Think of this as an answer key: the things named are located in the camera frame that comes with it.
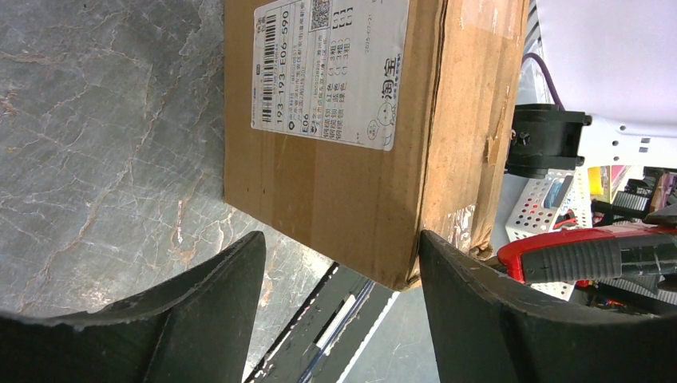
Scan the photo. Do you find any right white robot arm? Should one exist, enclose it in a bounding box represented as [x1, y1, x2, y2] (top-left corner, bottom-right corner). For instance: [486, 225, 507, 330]
[505, 104, 676, 179]

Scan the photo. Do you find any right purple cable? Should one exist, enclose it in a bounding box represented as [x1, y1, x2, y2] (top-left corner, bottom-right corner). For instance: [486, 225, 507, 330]
[521, 51, 567, 112]

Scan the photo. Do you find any brown cardboard box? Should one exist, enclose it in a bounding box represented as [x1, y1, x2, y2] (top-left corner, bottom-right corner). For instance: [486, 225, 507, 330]
[224, 1, 529, 290]

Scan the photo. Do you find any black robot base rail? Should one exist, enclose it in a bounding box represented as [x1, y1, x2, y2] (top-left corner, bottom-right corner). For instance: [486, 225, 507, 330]
[244, 263, 398, 382]

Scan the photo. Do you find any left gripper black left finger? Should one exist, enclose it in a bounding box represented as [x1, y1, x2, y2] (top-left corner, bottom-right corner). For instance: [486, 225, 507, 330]
[1, 231, 266, 382]

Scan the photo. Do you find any perforated white metal box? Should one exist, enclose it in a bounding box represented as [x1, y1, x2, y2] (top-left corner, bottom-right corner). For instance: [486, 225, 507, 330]
[503, 168, 593, 302]

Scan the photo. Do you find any red box cutter knife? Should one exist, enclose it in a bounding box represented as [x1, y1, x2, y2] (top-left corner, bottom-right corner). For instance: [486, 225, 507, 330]
[497, 225, 676, 284]

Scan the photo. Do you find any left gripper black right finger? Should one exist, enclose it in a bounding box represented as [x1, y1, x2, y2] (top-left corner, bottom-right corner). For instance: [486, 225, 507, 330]
[419, 231, 676, 382]

